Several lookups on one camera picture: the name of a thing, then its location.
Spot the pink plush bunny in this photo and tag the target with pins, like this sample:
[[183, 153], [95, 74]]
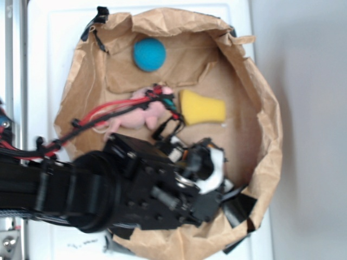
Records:
[[134, 119]]

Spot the metal frame rail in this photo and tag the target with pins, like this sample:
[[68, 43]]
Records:
[[14, 94]]

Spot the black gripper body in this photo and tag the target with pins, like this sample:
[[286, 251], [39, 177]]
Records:
[[156, 193]]

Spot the black white padded gripper finger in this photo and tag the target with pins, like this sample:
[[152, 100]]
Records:
[[206, 163]]

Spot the brown paper bag basket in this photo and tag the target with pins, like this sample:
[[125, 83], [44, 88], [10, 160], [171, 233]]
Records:
[[203, 56]]

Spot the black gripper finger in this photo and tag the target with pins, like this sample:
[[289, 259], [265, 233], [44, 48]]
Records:
[[227, 190]]

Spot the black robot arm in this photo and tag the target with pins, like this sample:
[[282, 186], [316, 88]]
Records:
[[84, 193]]

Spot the yellow sponge piece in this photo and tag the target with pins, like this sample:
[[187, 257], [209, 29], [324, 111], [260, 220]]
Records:
[[199, 109]]

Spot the blue ball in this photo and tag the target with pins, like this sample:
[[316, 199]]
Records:
[[149, 54]]

